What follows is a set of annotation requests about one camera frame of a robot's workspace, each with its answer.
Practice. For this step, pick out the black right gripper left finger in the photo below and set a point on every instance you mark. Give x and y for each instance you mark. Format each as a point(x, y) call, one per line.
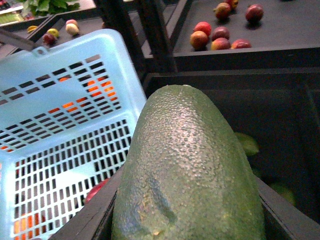
point(94, 220)

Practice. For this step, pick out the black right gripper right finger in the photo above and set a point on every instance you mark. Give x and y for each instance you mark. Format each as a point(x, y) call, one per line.
point(283, 221)

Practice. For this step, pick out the green avocado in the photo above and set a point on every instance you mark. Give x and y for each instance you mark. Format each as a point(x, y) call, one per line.
point(186, 175)

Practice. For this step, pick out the light blue plastic basket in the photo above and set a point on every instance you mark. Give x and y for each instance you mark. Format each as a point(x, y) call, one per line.
point(67, 116)

